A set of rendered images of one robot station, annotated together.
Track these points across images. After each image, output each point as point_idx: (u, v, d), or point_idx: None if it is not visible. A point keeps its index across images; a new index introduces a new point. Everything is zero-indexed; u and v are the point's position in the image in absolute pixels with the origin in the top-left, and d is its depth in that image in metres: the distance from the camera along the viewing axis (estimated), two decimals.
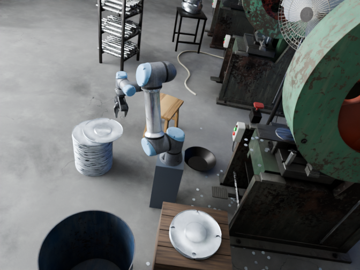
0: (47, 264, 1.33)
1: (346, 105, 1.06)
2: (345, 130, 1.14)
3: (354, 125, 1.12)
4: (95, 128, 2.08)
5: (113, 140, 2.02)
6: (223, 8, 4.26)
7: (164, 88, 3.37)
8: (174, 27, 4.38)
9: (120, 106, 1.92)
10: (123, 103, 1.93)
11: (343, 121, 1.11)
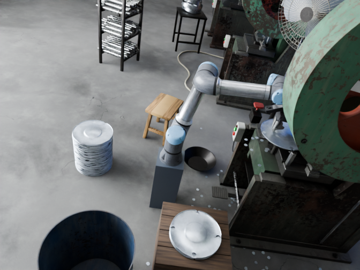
0: (47, 264, 1.33)
1: None
2: None
3: None
4: None
5: (263, 124, 1.71)
6: (223, 8, 4.26)
7: (164, 88, 3.37)
8: (174, 27, 4.38)
9: (270, 105, 1.58)
10: (275, 106, 1.55)
11: None
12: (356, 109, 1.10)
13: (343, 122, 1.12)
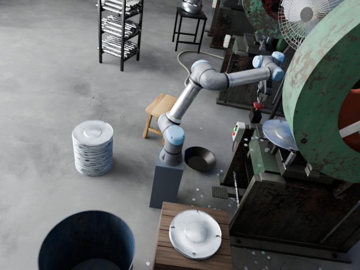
0: (47, 264, 1.33)
1: None
2: None
3: None
4: (283, 127, 1.71)
5: (276, 143, 1.58)
6: (223, 8, 4.26)
7: (164, 88, 3.37)
8: (174, 27, 4.38)
9: (266, 88, 1.78)
10: (269, 86, 1.79)
11: None
12: None
13: None
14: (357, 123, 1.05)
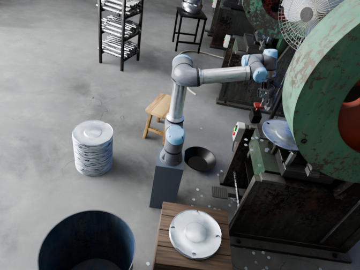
0: (47, 264, 1.33)
1: (346, 109, 1.07)
2: (348, 133, 1.15)
3: (357, 127, 1.12)
4: (281, 137, 1.63)
5: None
6: (223, 8, 4.26)
7: (164, 88, 3.37)
8: (174, 27, 4.38)
9: (278, 82, 1.66)
10: None
11: (345, 124, 1.12)
12: None
13: None
14: None
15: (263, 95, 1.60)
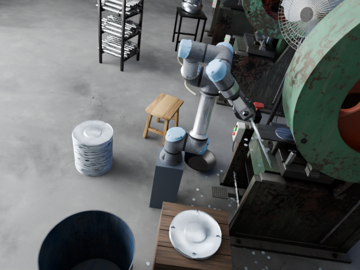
0: (47, 264, 1.33)
1: (346, 115, 1.09)
2: (354, 137, 1.16)
3: None
4: (261, 141, 1.27)
5: (264, 151, 1.43)
6: (223, 8, 4.26)
7: (164, 88, 3.37)
8: (174, 27, 4.38)
9: (240, 114, 1.12)
10: (242, 106, 1.12)
11: (349, 129, 1.13)
12: None
13: None
14: None
15: None
